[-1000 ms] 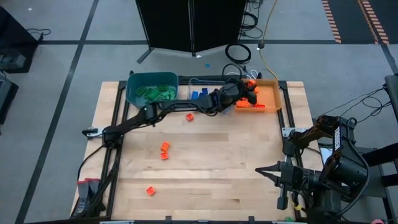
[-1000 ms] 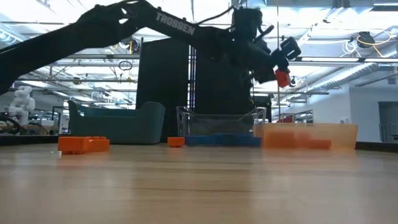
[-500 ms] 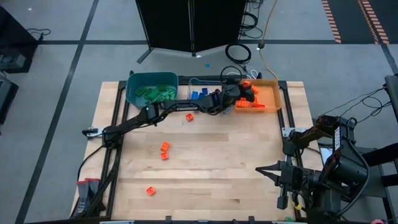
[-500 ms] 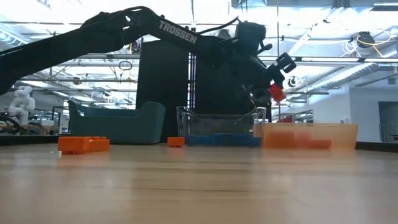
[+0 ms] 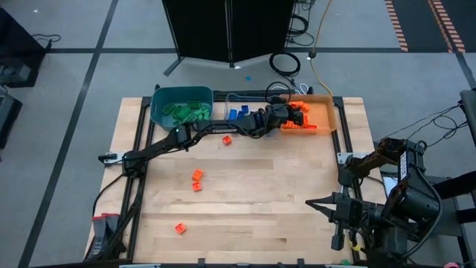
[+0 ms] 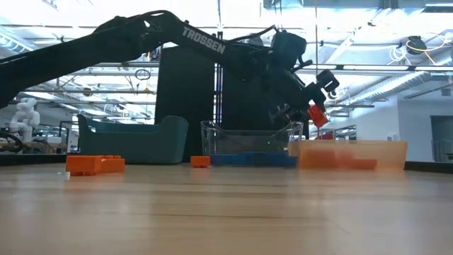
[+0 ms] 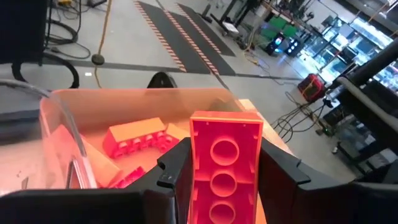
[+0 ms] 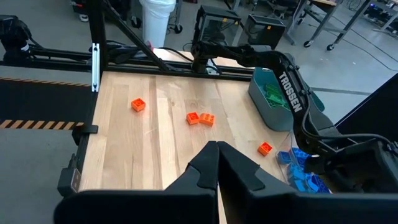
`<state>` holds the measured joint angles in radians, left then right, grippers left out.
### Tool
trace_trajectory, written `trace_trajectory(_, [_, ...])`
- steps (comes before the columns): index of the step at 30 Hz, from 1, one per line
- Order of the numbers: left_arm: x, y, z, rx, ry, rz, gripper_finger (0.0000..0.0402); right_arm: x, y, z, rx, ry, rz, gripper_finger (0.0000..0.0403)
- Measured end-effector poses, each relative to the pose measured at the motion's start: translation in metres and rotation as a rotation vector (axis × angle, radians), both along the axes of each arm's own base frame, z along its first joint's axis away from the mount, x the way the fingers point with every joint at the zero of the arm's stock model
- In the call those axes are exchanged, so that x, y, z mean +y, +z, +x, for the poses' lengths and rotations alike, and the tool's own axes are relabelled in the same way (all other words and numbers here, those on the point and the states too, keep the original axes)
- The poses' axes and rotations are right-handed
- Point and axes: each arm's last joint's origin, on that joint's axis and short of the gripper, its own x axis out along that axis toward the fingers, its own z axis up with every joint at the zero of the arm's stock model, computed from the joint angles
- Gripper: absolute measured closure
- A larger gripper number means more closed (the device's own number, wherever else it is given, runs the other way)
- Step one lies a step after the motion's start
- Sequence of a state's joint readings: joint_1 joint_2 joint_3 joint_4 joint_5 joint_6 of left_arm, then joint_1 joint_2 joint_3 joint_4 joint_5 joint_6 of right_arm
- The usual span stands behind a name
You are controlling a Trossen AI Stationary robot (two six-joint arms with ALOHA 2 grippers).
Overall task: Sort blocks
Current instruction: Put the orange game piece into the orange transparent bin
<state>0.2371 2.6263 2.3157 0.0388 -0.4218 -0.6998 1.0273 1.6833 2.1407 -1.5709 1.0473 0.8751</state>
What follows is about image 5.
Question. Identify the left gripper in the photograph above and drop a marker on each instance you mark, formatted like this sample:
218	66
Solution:
277	117

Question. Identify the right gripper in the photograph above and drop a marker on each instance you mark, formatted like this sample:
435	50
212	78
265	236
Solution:
351	213

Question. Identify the blue 2x2 toy brick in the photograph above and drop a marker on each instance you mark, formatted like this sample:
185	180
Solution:
241	115
244	109

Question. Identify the orange 2x2 toy brick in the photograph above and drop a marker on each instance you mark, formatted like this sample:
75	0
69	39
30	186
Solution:
227	140
197	175
180	228
196	186

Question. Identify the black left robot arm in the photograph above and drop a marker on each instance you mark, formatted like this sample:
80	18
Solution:
156	149

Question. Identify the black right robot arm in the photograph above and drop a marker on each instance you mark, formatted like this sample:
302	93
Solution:
413	204

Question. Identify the orange plastic bin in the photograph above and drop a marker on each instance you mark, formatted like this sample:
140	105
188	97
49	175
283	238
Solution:
321	111

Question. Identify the yellow clip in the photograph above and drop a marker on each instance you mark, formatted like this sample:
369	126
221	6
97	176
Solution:
356	247

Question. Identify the black table clamp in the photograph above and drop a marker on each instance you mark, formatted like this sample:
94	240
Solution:
300	263
201	263

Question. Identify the small green object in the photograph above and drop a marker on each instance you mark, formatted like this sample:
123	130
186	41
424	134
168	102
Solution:
346	263

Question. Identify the clear plastic bin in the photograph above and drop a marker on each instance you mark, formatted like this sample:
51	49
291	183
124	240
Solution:
230	100

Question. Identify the black folding screen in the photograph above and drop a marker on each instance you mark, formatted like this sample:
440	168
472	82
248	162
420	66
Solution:
201	30

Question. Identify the teal plastic bin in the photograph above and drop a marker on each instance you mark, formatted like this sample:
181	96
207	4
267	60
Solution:
163	97

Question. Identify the small pink object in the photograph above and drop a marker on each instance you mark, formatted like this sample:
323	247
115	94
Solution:
452	265

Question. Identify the black upright panel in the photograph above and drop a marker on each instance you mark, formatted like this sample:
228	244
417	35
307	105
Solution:
469	111

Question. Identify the black tool with red top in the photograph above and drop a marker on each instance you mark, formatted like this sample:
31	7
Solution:
113	227
98	231

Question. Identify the black cabinet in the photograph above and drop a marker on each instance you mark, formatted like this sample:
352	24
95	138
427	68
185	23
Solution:
18	44

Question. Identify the black equipment case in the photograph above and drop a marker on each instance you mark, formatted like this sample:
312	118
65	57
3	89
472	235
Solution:
9	119

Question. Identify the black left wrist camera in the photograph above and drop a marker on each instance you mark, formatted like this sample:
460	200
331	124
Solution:
277	99

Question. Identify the black stand frame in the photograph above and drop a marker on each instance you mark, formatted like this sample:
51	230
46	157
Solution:
455	186

